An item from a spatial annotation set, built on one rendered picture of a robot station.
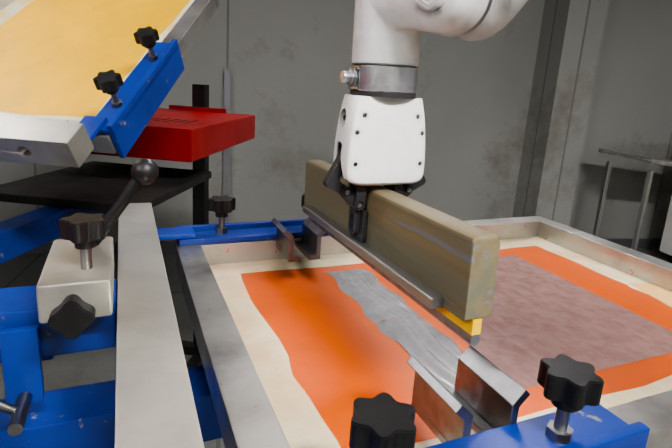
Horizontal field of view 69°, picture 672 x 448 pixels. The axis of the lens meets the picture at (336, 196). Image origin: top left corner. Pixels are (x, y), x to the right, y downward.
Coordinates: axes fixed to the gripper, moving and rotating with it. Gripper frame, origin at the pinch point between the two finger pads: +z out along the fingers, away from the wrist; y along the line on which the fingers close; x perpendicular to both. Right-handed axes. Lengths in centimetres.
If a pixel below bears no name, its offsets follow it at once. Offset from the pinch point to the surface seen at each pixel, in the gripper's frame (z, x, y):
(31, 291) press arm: 5.2, 1.7, -36.1
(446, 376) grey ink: 13.7, -12.7, 3.4
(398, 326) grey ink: 13.6, -1.6, 3.9
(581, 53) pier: -44, 211, 268
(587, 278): 14.2, 4.7, 44.9
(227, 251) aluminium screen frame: 11.6, 25.8, -12.4
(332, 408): 14.1, -13.2, -10.0
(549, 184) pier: 49, 213, 260
